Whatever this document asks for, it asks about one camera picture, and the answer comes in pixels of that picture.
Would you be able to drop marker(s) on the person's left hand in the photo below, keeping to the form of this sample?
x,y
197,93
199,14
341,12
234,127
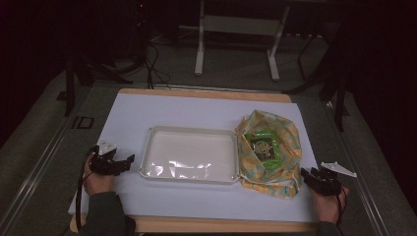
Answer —
x,y
98,183

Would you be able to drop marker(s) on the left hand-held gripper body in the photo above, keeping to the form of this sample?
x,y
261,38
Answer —
x,y
104,164

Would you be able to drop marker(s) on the yellow patterned cloth bag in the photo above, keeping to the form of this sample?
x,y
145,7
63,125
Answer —
x,y
285,141

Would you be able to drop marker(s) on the white plastic tray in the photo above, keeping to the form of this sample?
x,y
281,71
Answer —
x,y
191,154

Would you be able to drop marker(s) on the black stand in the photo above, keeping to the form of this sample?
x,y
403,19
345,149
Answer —
x,y
85,77
332,88

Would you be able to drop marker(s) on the thin black metal frame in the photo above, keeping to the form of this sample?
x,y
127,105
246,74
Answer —
x,y
303,55

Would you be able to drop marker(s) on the white metal stand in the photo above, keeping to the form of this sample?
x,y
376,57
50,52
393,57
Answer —
x,y
241,25

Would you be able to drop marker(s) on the black floor socket plate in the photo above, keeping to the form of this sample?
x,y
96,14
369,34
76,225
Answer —
x,y
83,122

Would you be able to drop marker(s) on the green snack packet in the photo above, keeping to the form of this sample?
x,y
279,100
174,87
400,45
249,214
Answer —
x,y
264,147

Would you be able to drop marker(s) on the person's right hand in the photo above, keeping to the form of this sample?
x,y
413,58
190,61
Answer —
x,y
329,208

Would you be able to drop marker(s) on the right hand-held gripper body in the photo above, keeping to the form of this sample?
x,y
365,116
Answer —
x,y
327,183

